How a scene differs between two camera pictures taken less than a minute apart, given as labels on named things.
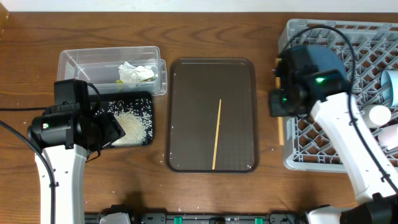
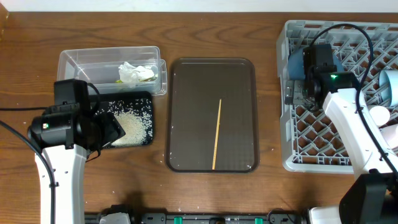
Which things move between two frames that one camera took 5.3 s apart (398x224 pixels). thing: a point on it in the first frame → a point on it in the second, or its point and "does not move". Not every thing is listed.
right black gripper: [278, 108] → [295, 93]
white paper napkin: [130, 74] does not move
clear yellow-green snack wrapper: [151, 79] does not move
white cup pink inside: [388, 135] does not move
